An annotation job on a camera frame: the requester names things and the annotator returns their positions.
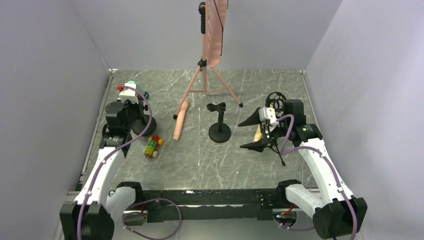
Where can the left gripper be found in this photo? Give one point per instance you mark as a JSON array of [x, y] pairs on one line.
[[133, 108]]

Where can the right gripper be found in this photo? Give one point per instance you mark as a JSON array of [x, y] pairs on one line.
[[265, 131]]

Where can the black round-base mic stand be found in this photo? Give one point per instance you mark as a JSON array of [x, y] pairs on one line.
[[150, 126], [219, 132]]

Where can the teal microphone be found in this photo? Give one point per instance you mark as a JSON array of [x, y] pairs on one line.
[[140, 89]]

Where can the pink microphone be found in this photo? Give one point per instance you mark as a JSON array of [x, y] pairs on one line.
[[180, 120]]

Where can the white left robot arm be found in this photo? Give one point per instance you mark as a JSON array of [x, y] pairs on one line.
[[93, 213]]

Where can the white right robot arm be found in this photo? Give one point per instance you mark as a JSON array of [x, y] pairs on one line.
[[337, 212]]

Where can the pink music stand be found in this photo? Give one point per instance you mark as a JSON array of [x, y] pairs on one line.
[[213, 15]]

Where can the yellow microphone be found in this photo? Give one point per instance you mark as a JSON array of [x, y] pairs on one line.
[[259, 132]]

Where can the colourful toy block car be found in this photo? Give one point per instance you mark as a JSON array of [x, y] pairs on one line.
[[153, 143]]

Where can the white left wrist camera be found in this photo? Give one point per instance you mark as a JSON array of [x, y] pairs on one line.
[[127, 92]]

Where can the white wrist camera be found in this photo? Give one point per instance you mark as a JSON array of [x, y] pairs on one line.
[[127, 92], [268, 115]]

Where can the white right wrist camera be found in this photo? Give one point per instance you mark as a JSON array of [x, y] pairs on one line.
[[268, 115]]

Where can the black shock mount tripod stand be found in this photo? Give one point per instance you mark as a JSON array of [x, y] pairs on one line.
[[277, 99]]

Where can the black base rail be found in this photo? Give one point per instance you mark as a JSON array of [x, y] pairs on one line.
[[213, 204]]

